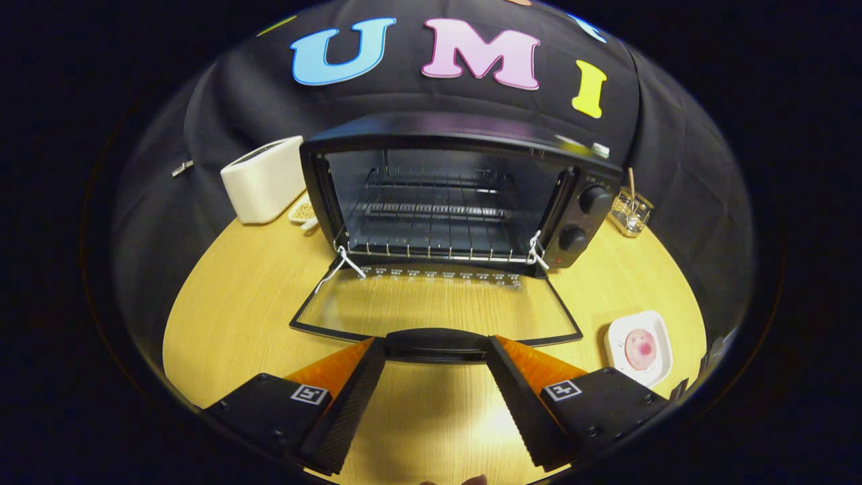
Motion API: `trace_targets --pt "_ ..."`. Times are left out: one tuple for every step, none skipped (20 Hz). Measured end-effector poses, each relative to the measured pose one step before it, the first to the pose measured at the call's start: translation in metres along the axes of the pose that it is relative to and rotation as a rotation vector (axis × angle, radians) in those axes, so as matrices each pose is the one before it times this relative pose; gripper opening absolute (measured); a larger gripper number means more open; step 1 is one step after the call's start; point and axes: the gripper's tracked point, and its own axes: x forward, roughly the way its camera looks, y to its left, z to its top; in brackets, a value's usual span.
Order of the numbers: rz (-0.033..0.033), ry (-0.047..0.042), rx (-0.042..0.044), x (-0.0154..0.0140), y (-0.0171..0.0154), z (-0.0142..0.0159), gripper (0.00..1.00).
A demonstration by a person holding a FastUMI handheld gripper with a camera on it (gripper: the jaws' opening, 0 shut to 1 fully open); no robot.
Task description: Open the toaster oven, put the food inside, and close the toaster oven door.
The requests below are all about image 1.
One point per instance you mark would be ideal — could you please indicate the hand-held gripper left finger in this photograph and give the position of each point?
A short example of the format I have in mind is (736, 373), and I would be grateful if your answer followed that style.
(350, 411)

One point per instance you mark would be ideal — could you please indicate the black toaster oven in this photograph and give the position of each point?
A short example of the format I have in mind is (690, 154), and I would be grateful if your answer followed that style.
(582, 219)

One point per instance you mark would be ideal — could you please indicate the white bread toaster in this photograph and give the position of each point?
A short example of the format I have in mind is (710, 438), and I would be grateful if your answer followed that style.
(259, 182)

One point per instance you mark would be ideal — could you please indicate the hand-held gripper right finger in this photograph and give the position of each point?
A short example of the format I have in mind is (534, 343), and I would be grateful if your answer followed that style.
(522, 411)

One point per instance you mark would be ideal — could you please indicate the small white dish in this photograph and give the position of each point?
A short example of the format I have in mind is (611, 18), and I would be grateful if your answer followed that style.
(303, 212)

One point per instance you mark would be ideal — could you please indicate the white square plate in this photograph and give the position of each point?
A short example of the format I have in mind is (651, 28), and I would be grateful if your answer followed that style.
(616, 347)

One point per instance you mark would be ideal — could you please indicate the pink ham slice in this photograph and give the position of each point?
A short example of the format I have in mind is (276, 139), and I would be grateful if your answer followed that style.
(640, 349)

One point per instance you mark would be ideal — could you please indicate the silver metal clip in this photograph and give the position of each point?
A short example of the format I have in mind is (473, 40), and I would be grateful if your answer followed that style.
(182, 168)

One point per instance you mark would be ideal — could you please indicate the wooden stick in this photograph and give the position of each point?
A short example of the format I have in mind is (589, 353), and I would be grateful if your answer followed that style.
(632, 180)

